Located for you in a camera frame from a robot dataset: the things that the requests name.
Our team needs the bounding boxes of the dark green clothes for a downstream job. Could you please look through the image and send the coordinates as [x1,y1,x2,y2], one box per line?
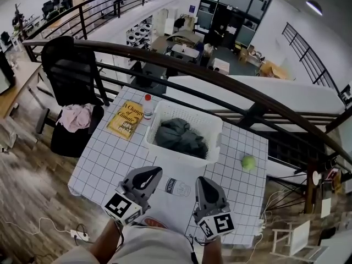
[154,117,209,160]

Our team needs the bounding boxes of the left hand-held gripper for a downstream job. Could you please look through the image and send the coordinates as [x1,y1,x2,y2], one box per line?
[101,166,163,227]

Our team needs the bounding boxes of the wooden desk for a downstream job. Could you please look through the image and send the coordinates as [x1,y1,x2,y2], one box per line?
[0,60,42,119]

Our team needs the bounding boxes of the cardboard box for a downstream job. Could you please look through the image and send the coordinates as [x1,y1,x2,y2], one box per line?
[260,60,292,80]

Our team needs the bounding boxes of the person's beige shorts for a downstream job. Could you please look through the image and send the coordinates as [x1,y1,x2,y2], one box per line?
[52,225,199,264]

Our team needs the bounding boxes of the pink clothes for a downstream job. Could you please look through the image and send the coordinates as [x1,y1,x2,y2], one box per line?
[56,103,96,134]

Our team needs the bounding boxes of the white grid tablecloth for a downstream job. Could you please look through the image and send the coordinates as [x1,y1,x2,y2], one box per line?
[67,85,269,249]

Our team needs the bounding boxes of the white box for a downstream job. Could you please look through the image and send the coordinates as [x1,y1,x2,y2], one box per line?
[211,57,230,75]

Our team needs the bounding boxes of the person's right forearm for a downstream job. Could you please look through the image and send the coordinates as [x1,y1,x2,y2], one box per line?
[202,236,225,264]

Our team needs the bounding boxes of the green tennis ball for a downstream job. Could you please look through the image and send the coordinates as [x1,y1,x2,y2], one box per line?
[241,155,257,172]

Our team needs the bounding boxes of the white stool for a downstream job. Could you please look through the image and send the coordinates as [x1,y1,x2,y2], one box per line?
[271,220,329,258]

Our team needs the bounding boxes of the white printed t-shirt clothes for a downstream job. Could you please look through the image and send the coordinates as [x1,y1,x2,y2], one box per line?
[134,156,207,238]

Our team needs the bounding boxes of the person's left forearm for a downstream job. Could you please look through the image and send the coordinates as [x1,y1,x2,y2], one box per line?
[89,218,124,264]

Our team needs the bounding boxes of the white plastic basket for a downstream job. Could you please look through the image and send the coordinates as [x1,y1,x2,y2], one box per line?
[143,100,224,168]

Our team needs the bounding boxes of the dark curved handrail railing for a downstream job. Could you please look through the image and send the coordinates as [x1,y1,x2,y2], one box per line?
[21,38,352,175]

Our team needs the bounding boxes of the black office chair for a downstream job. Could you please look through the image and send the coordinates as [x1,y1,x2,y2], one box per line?
[35,36,111,158]

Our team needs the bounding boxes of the yellow book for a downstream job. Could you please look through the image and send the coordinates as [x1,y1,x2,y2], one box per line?
[106,100,144,141]

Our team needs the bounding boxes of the black stair railing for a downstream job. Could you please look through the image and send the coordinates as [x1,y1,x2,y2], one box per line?
[282,22,342,93]

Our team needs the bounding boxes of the black balcony railing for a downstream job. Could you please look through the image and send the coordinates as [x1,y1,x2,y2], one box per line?
[20,0,182,41]

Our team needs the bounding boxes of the ceiling light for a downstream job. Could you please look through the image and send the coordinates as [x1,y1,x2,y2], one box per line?
[305,0,323,16]

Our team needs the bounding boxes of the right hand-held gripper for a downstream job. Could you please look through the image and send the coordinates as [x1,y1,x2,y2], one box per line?
[192,176,236,241]

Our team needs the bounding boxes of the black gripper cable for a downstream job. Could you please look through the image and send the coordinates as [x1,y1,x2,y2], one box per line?
[114,221,125,252]
[186,234,199,264]

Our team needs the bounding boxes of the black monitor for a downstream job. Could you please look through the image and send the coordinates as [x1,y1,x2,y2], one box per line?
[0,51,16,95]

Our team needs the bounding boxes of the clear bottle with red cap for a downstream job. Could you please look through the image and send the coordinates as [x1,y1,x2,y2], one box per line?
[142,93,154,120]

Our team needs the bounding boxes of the white floor cable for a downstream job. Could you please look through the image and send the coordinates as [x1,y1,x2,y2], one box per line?
[0,217,72,235]

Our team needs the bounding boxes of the white power strip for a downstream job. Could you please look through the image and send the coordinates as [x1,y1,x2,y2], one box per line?
[70,229,90,241]

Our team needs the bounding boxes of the white partition panel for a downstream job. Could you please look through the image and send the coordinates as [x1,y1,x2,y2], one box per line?
[166,75,346,114]

